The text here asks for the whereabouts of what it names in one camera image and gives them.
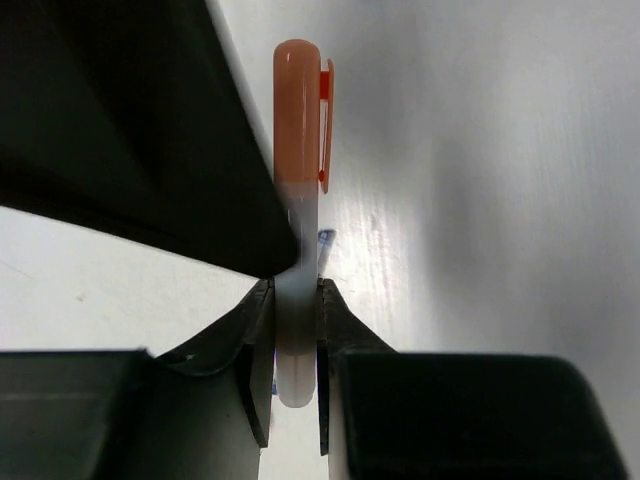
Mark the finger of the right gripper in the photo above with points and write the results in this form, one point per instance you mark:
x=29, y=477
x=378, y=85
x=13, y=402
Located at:
x=125, y=117

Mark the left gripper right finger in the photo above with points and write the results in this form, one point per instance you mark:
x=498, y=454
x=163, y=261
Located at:
x=390, y=415

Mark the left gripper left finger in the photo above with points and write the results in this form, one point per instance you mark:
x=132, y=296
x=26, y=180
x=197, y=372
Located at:
x=199, y=411

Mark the orange capped highlighter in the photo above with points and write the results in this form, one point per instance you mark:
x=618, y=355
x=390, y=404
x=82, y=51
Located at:
x=303, y=111

